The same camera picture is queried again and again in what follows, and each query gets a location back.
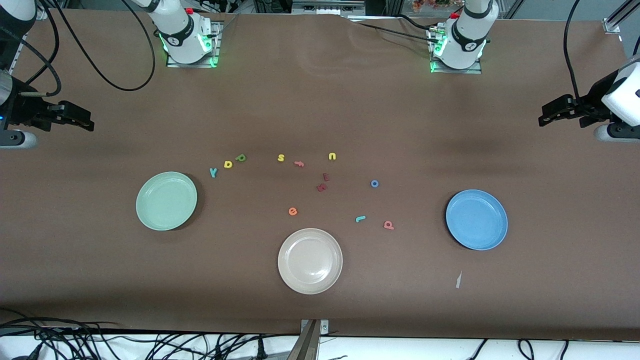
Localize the grey metal post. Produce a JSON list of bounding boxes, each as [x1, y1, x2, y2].
[[287, 320, 321, 360]]

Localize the blue plate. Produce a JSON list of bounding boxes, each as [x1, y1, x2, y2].
[[445, 189, 509, 251]]

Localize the long black arm cable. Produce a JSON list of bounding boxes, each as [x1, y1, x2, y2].
[[563, 0, 583, 101], [47, 0, 157, 92]]

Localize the silver mounting bracket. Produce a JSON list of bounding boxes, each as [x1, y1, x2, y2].
[[300, 319, 330, 335]]

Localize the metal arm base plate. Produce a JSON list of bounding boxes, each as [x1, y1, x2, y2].
[[166, 21, 224, 69], [427, 27, 484, 75]]

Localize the brown table cover sheet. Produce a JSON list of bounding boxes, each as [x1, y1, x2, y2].
[[0, 9, 640, 342]]

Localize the light green plate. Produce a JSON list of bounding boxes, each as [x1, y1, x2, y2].
[[135, 171, 198, 232]]

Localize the orange artificial flowers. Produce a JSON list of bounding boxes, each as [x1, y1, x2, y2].
[[411, 0, 458, 13]]

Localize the grey metal equipment frame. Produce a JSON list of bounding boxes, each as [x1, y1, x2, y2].
[[291, 0, 367, 16]]

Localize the aluminium frame profile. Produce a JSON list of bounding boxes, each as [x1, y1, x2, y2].
[[10, 6, 50, 71], [602, 0, 640, 34]]

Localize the black cable on mat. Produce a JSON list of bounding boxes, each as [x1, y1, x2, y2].
[[356, 14, 441, 46]]

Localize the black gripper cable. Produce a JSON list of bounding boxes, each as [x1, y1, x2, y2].
[[0, 0, 62, 97]]

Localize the beige plate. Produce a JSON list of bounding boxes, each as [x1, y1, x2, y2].
[[277, 228, 344, 295]]

